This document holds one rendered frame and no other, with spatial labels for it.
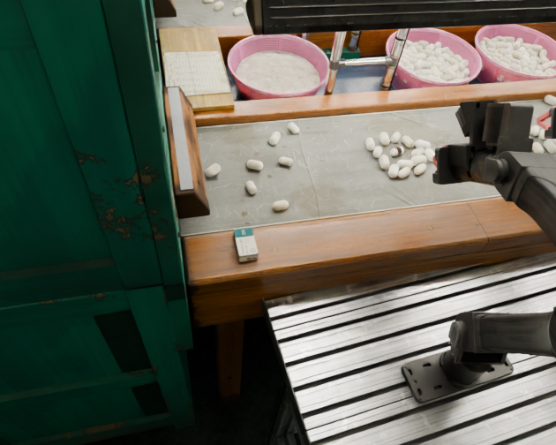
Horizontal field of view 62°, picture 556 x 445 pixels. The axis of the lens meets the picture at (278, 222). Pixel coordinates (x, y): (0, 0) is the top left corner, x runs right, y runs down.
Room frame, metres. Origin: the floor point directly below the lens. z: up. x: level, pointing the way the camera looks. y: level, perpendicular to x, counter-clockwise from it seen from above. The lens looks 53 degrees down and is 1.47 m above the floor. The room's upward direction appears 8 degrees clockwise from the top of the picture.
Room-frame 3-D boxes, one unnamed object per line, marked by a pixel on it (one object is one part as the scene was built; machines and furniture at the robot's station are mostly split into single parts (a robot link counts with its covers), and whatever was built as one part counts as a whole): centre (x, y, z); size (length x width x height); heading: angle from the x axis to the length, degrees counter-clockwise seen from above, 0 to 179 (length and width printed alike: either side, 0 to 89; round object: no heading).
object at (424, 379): (0.34, -0.36, 0.71); 0.20 x 0.07 x 0.08; 114
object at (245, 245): (0.47, 0.05, 0.78); 0.06 x 0.04 x 0.02; 19
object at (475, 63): (1.19, -0.36, 0.72); 0.27 x 0.27 x 0.10
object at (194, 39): (0.98, 0.26, 0.77); 0.33 x 0.15 x 0.01; 19
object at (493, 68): (1.29, -0.63, 0.72); 0.27 x 0.27 x 0.10
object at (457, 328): (0.34, -0.35, 0.77); 0.09 x 0.06 x 0.06; 97
